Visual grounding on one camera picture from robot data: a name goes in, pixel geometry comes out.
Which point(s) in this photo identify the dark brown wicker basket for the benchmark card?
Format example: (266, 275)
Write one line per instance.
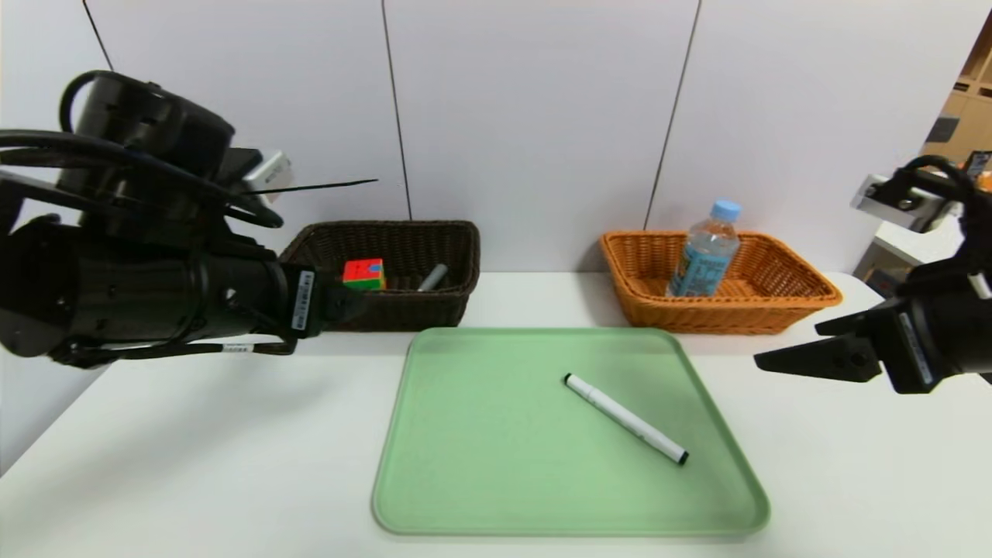
(418, 306)

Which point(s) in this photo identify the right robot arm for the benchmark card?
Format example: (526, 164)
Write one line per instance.
(961, 310)

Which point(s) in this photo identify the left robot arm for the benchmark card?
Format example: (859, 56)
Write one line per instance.
(139, 294)

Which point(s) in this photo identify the green plastic tray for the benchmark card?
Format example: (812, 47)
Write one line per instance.
(542, 480)

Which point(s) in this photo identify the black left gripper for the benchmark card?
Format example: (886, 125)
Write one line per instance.
(304, 301)

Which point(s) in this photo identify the black left camera bracket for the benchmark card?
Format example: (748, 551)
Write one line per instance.
(240, 164)

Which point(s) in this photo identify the wooden shelf unit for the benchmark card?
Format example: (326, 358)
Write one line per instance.
(965, 108)

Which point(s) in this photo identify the orange wicker basket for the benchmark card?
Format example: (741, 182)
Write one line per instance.
(736, 314)

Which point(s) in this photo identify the black camera bracket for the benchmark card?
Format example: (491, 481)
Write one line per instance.
(930, 182)
(240, 164)

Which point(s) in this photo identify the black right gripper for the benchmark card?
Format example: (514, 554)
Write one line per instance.
(911, 347)

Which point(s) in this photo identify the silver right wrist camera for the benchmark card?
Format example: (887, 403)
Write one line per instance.
(891, 201)

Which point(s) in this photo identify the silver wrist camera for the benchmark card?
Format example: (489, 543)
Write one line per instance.
(891, 201)
(271, 174)

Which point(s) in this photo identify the black carton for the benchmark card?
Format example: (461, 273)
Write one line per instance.
(980, 161)

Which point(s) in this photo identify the grey wall box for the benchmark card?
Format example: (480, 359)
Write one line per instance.
(941, 130)

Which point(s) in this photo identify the white side table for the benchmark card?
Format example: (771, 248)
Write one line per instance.
(907, 248)

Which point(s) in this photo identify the white marker pen black cap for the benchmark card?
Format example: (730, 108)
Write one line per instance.
(624, 418)

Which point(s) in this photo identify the colourful puzzle cube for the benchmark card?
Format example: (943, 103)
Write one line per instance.
(363, 275)

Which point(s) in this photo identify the black right camera bracket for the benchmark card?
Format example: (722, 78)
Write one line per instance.
(930, 182)

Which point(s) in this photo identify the orange fruit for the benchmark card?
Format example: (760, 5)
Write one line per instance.
(986, 180)

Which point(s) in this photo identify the clear water bottle blue cap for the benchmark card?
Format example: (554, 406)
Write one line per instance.
(701, 263)

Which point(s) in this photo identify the brown cabinet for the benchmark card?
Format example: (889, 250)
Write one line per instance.
(880, 279)

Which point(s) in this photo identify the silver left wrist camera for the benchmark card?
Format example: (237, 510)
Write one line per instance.
(271, 174)

